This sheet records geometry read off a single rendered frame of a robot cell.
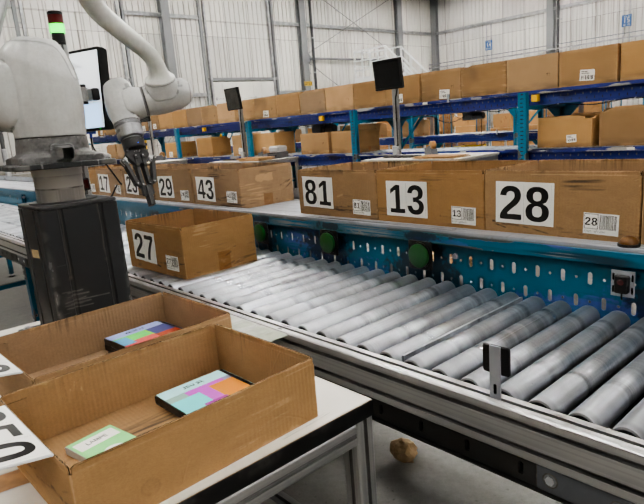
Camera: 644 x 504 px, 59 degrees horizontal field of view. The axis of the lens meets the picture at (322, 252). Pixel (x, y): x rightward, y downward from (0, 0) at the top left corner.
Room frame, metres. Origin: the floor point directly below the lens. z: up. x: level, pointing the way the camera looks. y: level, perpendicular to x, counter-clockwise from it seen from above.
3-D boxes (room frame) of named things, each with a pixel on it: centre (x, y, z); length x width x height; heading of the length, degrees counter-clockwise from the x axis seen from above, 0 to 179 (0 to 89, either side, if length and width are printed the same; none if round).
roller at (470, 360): (1.13, -0.38, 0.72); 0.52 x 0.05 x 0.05; 131
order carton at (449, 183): (1.77, -0.43, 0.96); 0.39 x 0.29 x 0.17; 41
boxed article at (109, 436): (0.74, 0.31, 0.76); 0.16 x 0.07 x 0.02; 51
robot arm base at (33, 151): (1.34, 0.59, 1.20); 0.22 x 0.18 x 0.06; 37
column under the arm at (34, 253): (1.36, 0.60, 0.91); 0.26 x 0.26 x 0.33; 41
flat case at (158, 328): (1.14, 0.36, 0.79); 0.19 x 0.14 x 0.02; 46
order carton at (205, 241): (2.03, 0.47, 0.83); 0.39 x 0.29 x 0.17; 43
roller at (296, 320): (1.48, -0.08, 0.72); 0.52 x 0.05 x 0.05; 131
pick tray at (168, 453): (0.81, 0.26, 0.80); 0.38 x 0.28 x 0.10; 133
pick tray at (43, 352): (1.07, 0.43, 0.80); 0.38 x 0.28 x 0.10; 133
